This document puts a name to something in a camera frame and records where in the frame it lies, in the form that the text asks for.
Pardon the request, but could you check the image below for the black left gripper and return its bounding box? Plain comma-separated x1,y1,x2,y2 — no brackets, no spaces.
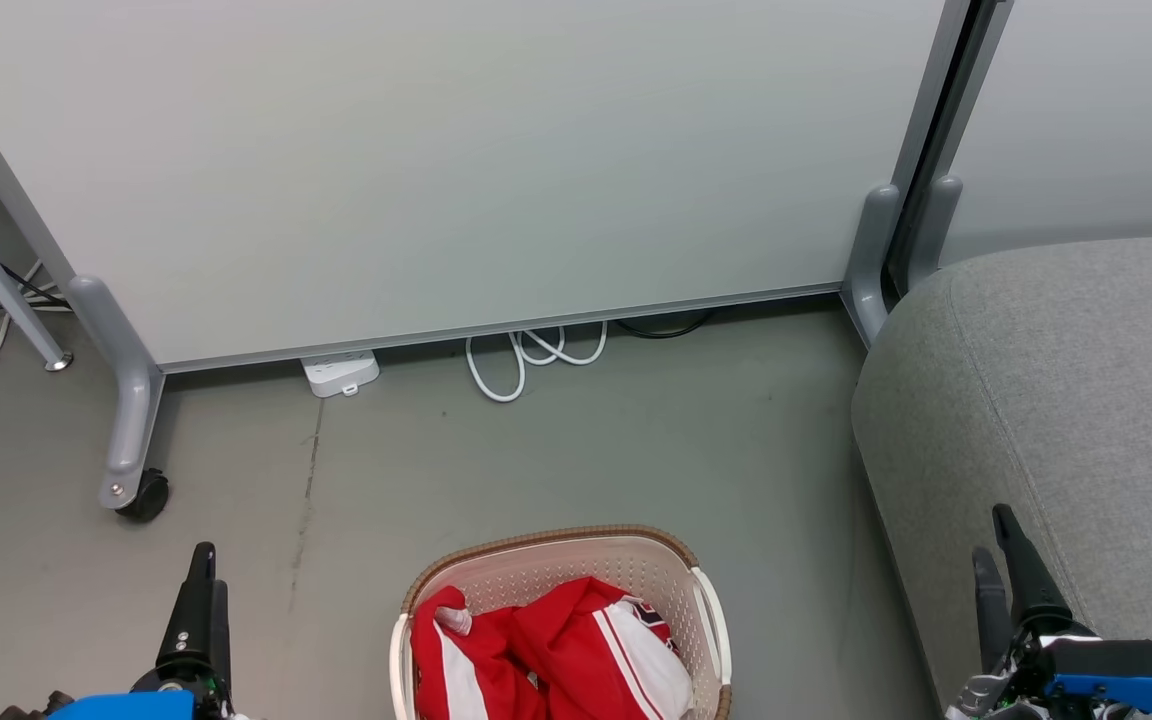
130,543,237,720

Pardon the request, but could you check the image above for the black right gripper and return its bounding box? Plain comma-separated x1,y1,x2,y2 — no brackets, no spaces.
946,504,1152,720

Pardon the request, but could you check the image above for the red and white garment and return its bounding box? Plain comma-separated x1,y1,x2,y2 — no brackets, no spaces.
409,577,694,720

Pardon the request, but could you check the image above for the grey fabric sofa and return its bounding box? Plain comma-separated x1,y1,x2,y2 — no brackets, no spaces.
850,235,1152,720

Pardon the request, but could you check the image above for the black caster wheel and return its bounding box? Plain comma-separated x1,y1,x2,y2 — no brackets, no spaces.
116,469,171,523

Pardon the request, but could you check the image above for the grey panel leg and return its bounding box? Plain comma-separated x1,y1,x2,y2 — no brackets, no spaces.
66,275,166,511

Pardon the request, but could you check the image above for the white power strip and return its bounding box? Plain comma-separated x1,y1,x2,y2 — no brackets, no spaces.
301,350,380,399

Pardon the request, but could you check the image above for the grey panel foot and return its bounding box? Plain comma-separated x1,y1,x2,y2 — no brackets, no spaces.
903,175,964,294
840,183,903,350

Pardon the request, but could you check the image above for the cream perforated laundry basket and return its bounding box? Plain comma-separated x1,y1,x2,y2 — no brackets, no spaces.
389,524,734,720

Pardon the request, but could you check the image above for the narrow white partition panel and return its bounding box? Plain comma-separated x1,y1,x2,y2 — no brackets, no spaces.
936,0,1152,267

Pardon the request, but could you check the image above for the large white partition panel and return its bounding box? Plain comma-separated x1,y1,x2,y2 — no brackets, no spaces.
0,0,972,374

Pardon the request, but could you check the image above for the blue left camera mount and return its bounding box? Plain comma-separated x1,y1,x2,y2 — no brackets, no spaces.
46,690,199,720

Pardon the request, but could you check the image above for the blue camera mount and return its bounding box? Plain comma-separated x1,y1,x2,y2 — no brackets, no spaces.
46,690,199,720
1054,655,1152,720

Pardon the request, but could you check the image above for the blue right camera mount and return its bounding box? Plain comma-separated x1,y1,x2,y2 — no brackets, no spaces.
1054,655,1152,720

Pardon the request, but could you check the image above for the looped white cable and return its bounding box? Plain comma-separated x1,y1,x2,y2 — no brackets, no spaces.
464,322,609,403

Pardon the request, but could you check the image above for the black floor cable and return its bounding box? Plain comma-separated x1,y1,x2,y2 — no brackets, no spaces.
616,310,715,341

